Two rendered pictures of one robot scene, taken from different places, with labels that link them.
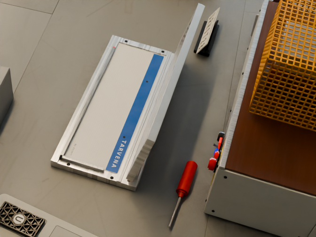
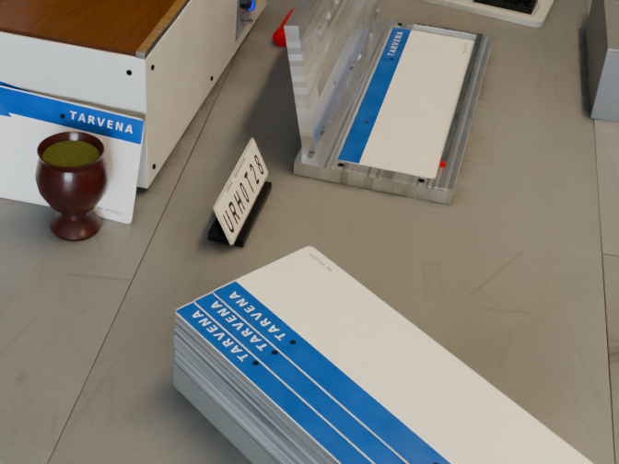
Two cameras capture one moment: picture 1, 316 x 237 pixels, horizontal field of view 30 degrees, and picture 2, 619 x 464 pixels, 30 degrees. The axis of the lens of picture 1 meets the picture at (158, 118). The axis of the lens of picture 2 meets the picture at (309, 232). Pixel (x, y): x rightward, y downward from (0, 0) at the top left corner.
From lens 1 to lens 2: 2.40 m
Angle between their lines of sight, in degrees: 91
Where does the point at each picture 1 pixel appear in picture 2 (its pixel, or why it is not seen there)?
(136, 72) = (389, 133)
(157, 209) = not seen: hidden behind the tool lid
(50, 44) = (574, 194)
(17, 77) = (602, 144)
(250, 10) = (112, 284)
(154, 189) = not seen: hidden behind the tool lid
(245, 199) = not seen: outside the picture
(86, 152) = (444, 45)
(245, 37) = (145, 222)
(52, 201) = (472, 22)
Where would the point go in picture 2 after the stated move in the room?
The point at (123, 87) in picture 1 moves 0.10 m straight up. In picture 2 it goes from (408, 114) to (417, 50)
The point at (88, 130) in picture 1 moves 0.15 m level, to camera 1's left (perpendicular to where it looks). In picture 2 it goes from (449, 65) to (551, 76)
